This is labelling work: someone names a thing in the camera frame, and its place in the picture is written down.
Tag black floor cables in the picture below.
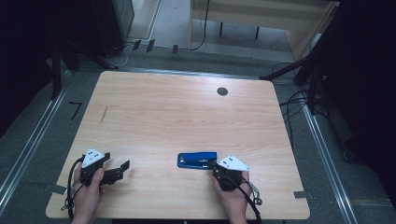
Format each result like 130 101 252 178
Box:
272 61 328 150

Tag white floor cable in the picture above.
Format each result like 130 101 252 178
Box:
113 43 138 68

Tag light wooden desk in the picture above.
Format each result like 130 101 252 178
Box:
188 0 341 62

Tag aluminium floor rail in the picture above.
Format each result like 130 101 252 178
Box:
302 104 359 224
0 70 72 216
116 66 276 82

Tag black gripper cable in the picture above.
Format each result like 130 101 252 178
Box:
216 167 264 224
60 155 87 222

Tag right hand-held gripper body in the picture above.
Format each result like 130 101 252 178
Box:
212 154 251 192

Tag black stand legs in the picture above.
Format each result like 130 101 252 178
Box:
259 46 325 116

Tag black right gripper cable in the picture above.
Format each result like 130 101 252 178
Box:
216 167 264 224

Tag person's right hand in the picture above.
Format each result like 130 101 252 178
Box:
212 171 252 217

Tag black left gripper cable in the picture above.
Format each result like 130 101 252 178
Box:
60 155 87 222

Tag black cabinet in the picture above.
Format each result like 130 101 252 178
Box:
92 0 135 59

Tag person's left hand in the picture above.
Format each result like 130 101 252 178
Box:
72 162 106 217

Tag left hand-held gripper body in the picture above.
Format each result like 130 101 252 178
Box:
79 148 125 188

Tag blue stapler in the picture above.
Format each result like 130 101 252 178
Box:
177 151 219 171

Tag black metal stand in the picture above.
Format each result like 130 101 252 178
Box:
50 41 82 101

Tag black hanging cable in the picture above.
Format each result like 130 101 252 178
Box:
177 0 211 52

